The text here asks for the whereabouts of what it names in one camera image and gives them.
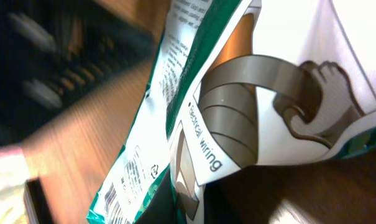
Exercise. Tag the green white tape bag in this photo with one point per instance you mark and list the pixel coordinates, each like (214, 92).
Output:
(238, 84)

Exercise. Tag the grey plastic mesh basket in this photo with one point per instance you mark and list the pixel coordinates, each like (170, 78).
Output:
(53, 53)

